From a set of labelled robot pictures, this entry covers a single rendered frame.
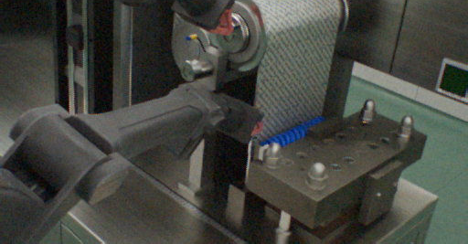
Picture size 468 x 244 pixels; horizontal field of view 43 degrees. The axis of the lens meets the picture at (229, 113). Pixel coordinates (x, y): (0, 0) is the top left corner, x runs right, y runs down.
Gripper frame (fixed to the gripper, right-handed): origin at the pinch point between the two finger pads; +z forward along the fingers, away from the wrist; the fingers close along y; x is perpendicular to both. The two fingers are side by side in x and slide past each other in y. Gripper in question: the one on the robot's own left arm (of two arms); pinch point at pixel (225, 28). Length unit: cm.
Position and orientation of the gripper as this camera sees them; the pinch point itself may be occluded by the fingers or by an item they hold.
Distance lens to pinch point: 109.0
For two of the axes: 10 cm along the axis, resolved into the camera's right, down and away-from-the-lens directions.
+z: 4.5, 3.8, 8.1
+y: 7.1, 4.0, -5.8
